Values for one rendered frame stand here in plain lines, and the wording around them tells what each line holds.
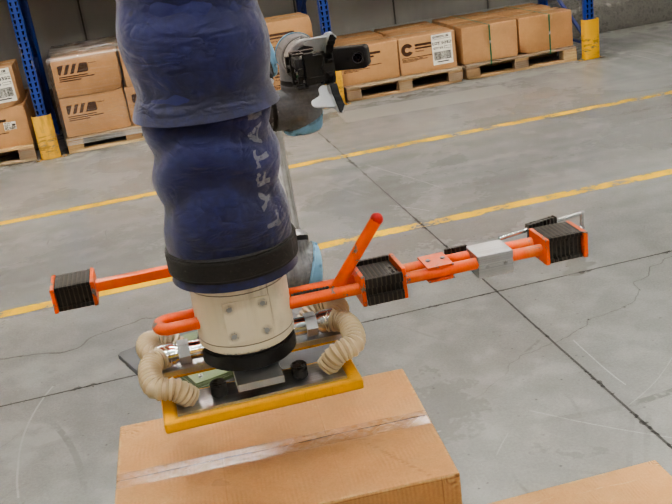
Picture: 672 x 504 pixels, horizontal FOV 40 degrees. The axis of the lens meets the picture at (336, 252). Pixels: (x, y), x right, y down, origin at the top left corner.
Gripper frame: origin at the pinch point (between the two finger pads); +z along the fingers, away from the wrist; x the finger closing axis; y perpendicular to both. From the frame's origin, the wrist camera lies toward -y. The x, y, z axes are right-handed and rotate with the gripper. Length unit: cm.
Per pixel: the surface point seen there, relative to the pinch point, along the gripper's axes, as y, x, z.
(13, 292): 132, -158, -351
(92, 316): 86, -158, -291
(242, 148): 23.8, -3.0, 31.5
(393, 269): -0.1, -32.1, 23.0
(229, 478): 36, -63, 28
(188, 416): 40, -45, 36
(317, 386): 19, -45, 36
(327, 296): 12.8, -33.6, 25.1
